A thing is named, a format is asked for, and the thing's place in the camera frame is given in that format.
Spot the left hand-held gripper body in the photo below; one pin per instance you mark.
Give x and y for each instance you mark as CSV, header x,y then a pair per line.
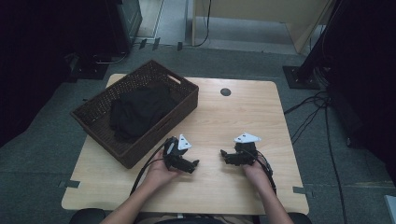
x,y
174,152

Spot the black metal stand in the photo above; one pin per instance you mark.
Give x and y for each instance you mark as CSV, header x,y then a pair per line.
x,y
300,77

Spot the person's lap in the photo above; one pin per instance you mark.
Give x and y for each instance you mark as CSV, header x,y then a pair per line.
x,y
186,221

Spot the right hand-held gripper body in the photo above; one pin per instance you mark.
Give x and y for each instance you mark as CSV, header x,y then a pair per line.
x,y
246,154

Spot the dark cabinet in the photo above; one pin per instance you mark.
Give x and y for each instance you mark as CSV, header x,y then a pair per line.
x,y
127,21

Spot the dark floor tape strip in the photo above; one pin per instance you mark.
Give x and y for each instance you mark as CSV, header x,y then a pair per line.
x,y
156,44
142,43
180,46

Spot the black pants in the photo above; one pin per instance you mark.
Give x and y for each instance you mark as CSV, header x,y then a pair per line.
x,y
140,112

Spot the dark curtain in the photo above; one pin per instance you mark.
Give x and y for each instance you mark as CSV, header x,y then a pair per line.
x,y
31,46
367,62

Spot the brown wicker basket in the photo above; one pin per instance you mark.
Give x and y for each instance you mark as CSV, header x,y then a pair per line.
x,y
93,115

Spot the person's left hand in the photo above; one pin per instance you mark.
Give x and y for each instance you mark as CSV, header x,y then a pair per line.
x,y
158,174

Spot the pale box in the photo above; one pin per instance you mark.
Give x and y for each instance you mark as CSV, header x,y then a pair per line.
x,y
391,211

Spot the person's right hand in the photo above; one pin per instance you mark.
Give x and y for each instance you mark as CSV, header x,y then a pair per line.
x,y
257,174

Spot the black table grommet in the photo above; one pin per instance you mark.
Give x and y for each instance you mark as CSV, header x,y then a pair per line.
x,y
225,92

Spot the black chair armrest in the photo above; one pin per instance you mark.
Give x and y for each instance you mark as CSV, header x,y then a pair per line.
x,y
87,217
300,218

